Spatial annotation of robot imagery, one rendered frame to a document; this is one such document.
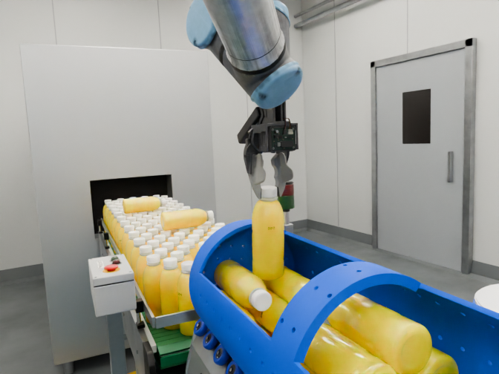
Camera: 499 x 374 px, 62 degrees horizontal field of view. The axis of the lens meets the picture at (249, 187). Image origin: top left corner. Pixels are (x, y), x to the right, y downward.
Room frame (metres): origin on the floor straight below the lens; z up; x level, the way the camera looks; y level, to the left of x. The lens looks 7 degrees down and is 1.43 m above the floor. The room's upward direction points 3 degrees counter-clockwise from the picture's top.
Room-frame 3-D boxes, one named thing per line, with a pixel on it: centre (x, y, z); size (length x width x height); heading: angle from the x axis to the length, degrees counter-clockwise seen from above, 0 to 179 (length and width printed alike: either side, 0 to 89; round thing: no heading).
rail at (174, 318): (1.10, 0.07, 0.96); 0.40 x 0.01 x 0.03; 114
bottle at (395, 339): (0.58, -0.16, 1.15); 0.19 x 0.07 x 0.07; 24
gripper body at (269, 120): (0.84, -0.05, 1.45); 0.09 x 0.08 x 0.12; 24
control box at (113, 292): (1.10, 0.39, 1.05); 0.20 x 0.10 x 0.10; 24
